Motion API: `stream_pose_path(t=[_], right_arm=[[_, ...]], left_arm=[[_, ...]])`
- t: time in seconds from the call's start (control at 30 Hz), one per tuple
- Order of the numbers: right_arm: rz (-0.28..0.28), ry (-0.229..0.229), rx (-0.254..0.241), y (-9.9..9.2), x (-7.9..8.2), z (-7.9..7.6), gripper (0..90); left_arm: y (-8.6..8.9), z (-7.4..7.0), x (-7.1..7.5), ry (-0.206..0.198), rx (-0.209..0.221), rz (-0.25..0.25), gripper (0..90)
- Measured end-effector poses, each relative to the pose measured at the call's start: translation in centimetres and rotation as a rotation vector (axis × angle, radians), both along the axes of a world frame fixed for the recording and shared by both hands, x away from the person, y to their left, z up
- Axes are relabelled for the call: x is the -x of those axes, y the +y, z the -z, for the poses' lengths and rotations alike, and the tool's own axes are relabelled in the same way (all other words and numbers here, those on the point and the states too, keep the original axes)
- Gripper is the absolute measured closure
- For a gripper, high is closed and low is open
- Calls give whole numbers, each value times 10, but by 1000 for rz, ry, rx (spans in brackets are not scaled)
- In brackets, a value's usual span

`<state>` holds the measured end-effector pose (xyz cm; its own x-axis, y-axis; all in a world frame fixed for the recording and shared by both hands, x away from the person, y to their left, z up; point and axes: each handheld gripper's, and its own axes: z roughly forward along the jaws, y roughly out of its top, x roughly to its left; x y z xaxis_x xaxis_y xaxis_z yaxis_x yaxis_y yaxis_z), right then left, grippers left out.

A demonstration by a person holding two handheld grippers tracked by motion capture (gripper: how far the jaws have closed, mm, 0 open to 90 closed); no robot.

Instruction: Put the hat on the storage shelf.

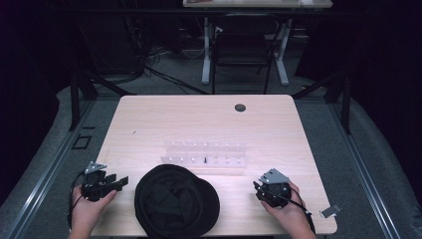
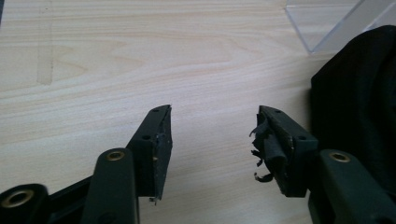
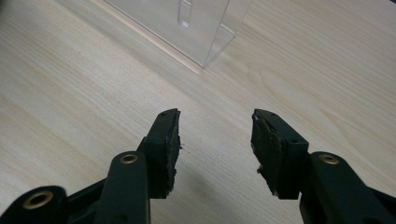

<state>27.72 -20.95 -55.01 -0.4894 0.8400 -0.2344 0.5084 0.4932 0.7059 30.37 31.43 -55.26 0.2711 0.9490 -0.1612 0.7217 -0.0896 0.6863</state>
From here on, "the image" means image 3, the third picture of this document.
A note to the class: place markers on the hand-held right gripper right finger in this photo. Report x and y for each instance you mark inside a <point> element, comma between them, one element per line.
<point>277,155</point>

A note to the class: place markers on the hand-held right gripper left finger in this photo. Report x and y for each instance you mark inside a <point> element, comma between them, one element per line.
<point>162,155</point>

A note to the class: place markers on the clear acrylic stand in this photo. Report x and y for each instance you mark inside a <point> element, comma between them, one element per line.
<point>193,28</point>

